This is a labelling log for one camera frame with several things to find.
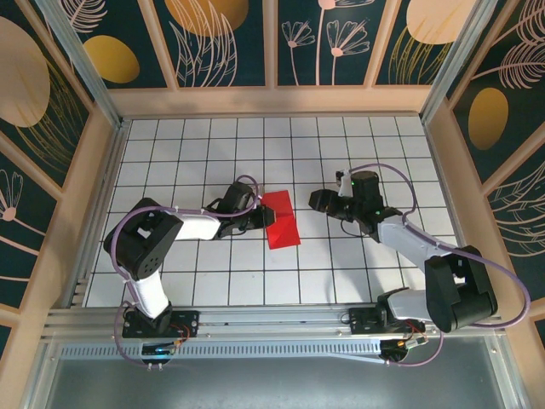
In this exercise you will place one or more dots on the red cloth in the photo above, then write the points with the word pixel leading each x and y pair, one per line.
pixel 283 230

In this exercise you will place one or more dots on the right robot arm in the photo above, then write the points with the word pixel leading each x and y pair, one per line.
pixel 460 294

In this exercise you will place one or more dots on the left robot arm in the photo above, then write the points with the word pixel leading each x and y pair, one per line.
pixel 142 240

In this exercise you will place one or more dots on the grey metal sheet panel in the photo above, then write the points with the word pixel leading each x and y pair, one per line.
pixel 272 383

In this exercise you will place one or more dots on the small controller circuit board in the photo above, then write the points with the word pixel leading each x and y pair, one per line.
pixel 157 350
pixel 402 346

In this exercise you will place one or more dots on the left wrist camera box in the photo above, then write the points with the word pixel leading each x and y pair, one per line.
pixel 259 199

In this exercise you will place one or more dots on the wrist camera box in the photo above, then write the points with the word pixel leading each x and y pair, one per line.
pixel 342 187
pixel 259 199

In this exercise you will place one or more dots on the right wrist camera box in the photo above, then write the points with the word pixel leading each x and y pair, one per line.
pixel 342 187

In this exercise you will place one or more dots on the aluminium mounting rail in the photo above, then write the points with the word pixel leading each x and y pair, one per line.
pixel 272 317

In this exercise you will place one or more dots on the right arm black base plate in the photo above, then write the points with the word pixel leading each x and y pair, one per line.
pixel 362 321

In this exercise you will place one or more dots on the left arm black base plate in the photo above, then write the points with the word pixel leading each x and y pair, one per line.
pixel 187 319

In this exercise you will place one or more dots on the aluminium frame post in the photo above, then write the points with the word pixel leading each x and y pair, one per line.
pixel 457 64
pixel 87 72

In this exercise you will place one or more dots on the aluminium side rail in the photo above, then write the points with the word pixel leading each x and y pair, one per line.
pixel 81 294

